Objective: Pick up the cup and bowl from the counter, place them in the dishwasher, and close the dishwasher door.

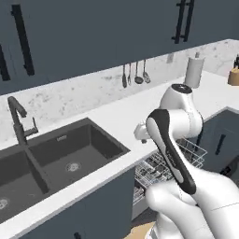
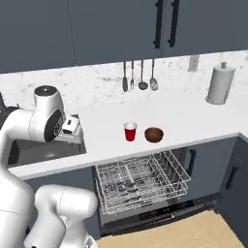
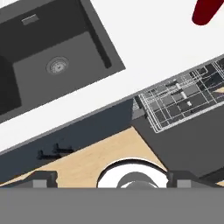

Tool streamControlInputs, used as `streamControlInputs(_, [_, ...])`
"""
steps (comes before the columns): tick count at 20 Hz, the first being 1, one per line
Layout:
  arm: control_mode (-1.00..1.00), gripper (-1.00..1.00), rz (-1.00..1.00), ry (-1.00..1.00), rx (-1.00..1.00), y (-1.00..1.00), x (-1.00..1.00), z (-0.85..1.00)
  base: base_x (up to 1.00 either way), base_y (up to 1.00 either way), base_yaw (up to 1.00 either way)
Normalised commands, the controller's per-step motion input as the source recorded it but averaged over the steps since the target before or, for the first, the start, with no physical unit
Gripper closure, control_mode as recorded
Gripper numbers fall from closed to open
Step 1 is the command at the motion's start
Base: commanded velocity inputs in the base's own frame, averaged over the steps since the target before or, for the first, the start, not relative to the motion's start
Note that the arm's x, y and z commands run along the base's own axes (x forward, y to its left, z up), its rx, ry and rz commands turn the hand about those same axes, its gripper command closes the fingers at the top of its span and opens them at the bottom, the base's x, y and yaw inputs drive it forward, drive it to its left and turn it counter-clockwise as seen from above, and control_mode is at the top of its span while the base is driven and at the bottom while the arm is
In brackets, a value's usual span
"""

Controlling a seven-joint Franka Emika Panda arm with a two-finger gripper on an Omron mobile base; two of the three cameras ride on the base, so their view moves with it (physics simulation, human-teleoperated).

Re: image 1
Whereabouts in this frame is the dark dishwasher door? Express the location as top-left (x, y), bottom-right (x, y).
top-left (218, 153), bottom-right (239, 189)

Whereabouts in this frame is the white paper towel roll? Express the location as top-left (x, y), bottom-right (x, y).
top-left (183, 51), bottom-right (206, 90)

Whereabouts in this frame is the grey dishwasher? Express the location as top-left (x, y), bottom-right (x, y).
top-left (131, 185), bottom-right (149, 221)

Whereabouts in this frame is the dark blue lower cupboard door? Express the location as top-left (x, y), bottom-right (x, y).
top-left (18, 167), bottom-right (136, 239)

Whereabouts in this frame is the hanging slim grey utensil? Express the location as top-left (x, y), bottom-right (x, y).
top-left (127, 63), bottom-right (133, 87)

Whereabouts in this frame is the dark blue upper cupboard door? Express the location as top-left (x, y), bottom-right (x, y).
top-left (0, 0), bottom-right (11, 96)
top-left (182, 0), bottom-right (239, 52)
top-left (105, 0), bottom-right (185, 71)
top-left (7, 0), bottom-right (107, 93)

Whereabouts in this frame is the dark double sink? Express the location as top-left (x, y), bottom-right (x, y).
top-left (0, 117), bottom-right (132, 225)

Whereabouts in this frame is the grey wall outlet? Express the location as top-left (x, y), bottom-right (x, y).
top-left (165, 52), bottom-right (175, 64)

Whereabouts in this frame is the white wire dishwasher rack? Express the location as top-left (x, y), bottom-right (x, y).
top-left (134, 136), bottom-right (208, 194)

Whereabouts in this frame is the dark metal tap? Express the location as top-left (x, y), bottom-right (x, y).
top-left (7, 95), bottom-right (40, 148)

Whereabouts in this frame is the black corner cupboard handle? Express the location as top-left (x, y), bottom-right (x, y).
top-left (215, 134), bottom-right (228, 156)

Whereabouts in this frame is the hanging dark spatula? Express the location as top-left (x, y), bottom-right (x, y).
top-left (121, 63), bottom-right (128, 90)

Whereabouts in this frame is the dark blue corner cupboard door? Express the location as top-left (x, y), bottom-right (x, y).
top-left (197, 107), bottom-right (239, 176)

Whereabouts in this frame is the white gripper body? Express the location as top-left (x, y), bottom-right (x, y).
top-left (134, 121), bottom-right (151, 145)

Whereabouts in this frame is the hanging grey spoon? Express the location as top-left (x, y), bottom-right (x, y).
top-left (142, 59), bottom-right (152, 84)

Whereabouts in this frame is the wooden knife block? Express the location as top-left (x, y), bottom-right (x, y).
top-left (227, 53), bottom-right (239, 87)

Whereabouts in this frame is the black upper cupboard handle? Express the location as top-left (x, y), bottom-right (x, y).
top-left (182, 0), bottom-right (196, 43)
top-left (0, 43), bottom-right (11, 82)
top-left (171, 0), bottom-right (187, 45)
top-left (10, 4), bottom-right (35, 77)

